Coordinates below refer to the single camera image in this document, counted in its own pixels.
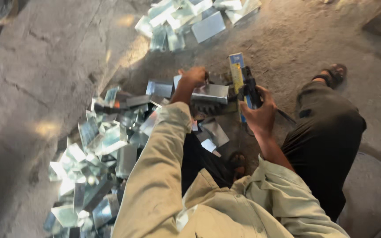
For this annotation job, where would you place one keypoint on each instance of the black sandal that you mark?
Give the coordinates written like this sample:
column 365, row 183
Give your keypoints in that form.
column 332, row 75

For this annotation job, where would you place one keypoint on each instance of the flat grey metal sheet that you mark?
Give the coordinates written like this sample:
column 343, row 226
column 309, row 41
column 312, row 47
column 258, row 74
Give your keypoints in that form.
column 214, row 132

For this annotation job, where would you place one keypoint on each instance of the small shiny metal sheet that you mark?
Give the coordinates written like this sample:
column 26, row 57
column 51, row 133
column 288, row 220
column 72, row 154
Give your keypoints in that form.
column 208, row 145

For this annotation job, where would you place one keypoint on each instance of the bent sheet metal piece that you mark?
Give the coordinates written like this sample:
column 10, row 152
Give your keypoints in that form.
column 210, row 93

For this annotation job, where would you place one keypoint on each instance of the person's right hand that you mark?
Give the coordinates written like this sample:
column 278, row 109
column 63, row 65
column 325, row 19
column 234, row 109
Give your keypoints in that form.
column 260, row 114

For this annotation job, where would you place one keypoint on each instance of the yellow and blue bar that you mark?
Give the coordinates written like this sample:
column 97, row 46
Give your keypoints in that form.
column 237, row 76

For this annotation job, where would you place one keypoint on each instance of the heap of folded metal pieces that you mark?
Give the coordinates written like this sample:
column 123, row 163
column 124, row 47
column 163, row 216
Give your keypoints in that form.
column 193, row 19

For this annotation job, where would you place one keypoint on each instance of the round concrete cover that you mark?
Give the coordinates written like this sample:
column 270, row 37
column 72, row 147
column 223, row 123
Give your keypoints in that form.
column 370, row 195

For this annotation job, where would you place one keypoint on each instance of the black metal hand tool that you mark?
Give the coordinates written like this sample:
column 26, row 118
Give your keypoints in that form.
column 252, row 89

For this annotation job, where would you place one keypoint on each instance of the person's left hand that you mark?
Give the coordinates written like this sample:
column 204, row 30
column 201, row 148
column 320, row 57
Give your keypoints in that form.
column 193, row 76

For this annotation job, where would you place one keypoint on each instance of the person's left fingers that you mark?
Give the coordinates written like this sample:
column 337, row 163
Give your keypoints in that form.
column 205, row 74

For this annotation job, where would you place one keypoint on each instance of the brown sandal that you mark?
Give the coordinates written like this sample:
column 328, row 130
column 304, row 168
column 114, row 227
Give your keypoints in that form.
column 237, row 165

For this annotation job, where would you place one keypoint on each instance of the heap of shiny metal pieces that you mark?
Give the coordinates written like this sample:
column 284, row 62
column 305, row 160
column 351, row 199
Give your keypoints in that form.
column 104, row 155

